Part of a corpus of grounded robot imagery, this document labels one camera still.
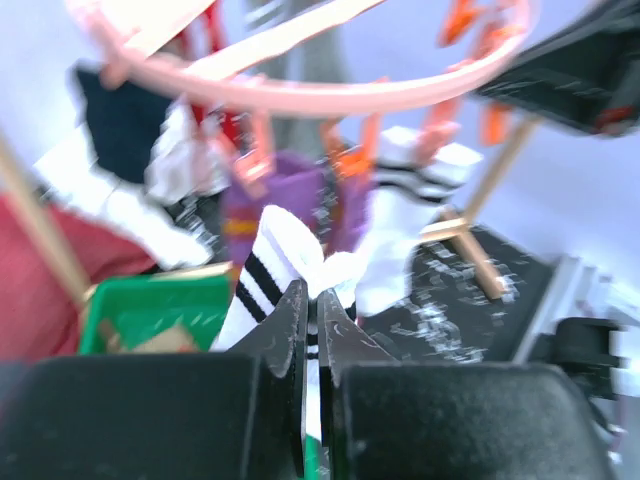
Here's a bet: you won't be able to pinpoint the wooden drying rack frame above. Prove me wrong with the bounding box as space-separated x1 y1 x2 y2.
1 117 539 309

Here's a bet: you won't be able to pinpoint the purple striped sock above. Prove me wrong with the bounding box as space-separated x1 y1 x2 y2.
222 150 372 267

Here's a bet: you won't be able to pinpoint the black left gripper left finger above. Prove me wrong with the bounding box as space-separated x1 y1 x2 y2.
1 280 309 479

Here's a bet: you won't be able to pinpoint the red christmas sock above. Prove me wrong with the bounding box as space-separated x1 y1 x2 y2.
174 0 241 146

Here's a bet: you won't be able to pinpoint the white cloth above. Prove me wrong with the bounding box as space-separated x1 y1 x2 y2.
34 103 229 270

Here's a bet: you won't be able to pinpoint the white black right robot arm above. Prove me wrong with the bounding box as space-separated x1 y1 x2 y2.
475 1 639 399

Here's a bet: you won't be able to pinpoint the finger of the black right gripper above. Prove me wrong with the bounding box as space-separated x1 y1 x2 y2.
475 0 639 137

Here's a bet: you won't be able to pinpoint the navy blue sock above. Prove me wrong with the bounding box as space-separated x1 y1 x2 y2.
72 63 172 184

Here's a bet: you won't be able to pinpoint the grey sock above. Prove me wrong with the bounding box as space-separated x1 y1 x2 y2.
244 0 347 160

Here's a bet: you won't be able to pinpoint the red printed cloth sack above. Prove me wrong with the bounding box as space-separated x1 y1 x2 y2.
1 196 156 361

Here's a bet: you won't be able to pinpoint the white black-striped sock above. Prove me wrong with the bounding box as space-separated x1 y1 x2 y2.
212 204 371 446

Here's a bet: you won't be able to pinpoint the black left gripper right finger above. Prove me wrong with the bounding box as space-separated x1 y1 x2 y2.
317 290 613 479

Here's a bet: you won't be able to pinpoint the brown argyle sock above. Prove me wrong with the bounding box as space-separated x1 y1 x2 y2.
99 319 200 354

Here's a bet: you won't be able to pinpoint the pink round clip hanger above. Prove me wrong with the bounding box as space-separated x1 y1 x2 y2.
66 1 532 117

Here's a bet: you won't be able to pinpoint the green plastic tray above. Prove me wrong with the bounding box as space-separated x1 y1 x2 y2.
78 272 321 480

